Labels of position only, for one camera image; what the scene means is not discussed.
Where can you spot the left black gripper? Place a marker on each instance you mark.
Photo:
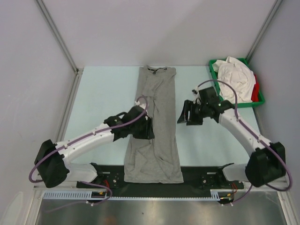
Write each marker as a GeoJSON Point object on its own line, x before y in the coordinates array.
{"type": "Point", "coordinates": [147, 132]}

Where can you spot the right aluminium corner post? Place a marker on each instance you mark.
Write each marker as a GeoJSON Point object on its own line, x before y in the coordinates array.
{"type": "Point", "coordinates": [262, 31]}

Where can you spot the grey t-shirt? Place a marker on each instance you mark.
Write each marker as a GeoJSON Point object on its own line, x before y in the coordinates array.
{"type": "Point", "coordinates": [156, 160]}

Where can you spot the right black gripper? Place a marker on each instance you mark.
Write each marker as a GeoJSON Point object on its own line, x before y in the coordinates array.
{"type": "Point", "coordinates": [193, 120]}

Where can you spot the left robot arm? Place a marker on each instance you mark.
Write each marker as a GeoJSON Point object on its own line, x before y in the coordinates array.
{"type": "Point", "coordinates": [54, 161]}

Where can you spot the aluminium front rail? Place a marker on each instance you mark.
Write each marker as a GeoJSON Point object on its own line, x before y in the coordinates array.
{"type": "Point", "coordinates": [208, 179]}

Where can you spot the red t-shirt in bin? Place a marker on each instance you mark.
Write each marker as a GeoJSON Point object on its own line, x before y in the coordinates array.
{"type": "Point", "coordinates": [255, 92]}

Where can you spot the white cable duct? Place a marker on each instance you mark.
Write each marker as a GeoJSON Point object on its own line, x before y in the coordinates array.
{"type": "Point", "coordinates": [100, 195]}

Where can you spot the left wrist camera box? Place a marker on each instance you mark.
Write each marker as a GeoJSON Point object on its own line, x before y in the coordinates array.
{"type": "Point", "coordinates": [141, 105]}

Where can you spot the white t-shirt in bin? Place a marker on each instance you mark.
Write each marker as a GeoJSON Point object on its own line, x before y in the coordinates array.
{"type": "Point", "coordinates": [237, 80]}

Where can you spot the left aluminium corner post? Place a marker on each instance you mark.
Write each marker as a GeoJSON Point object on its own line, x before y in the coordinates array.
{"type": "Point", "coordinates": [56, 33]}

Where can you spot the aluminium corner post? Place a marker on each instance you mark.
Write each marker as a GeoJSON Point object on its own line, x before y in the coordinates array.
{"type": "Point", "coordinates": [262, 31]}
{"type": "Point", "coordinates": [56, 33]}

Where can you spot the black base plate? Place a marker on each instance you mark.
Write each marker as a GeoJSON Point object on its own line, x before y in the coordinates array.
{"type": "Point", "coordinates": [192, 188]}

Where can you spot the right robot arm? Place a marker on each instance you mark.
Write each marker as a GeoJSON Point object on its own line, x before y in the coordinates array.
{"type": "Point", "coordinates": [266, 159]}

